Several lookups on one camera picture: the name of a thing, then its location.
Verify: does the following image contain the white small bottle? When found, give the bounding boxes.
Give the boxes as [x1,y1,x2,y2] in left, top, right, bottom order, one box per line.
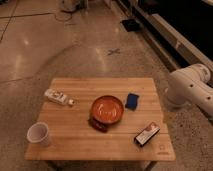
[44,89,74,106]

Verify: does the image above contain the blue sponge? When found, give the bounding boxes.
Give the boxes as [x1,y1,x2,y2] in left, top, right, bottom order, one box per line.
[125,93,139,110]

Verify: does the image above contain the wooden folding table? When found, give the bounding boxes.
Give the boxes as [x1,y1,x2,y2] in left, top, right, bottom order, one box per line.
[25,78,175,163]

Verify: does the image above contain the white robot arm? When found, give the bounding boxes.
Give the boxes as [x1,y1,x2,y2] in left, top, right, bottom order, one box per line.
[164,64,213,119]

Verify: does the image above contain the black floor plate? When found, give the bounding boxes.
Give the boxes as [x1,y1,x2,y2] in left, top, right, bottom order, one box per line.
[121,19,140,32]

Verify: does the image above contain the white plastic cup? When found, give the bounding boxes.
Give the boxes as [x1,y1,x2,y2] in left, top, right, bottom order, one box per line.
[27,122,51,147]

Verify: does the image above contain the orange ceramic bowl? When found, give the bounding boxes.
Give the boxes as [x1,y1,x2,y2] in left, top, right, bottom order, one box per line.
[91,95,124,124]

